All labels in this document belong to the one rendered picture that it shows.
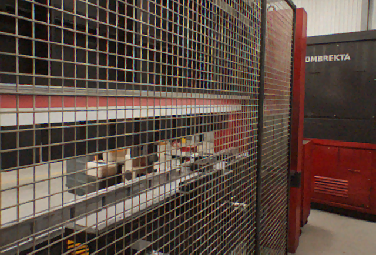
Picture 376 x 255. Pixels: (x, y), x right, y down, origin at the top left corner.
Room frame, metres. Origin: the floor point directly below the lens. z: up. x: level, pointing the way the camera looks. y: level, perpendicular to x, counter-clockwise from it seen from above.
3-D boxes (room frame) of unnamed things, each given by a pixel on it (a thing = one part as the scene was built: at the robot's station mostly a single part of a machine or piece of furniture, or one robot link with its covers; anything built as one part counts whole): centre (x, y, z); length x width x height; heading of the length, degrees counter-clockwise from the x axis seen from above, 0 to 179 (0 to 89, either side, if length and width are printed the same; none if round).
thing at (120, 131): (1.81, 0.37, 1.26); 0.15 x 0.09 x 0.17; 152
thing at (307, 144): (3.83, -1.10, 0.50); 0.50 x 0.50 x 1.00; 62
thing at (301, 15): (3.45, -0.70, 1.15); 0.85 x 0.25 x 2.30; 62
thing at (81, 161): (5.16, 1.38, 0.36); 0.80 x 0.60 x 0.72; 142
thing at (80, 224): (2.18, -0.16, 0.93); 2.30 x 0.14 x 0.10; 152
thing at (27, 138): (1.28, 0.65, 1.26); 0.15 x 0.09 x 0.17; 152
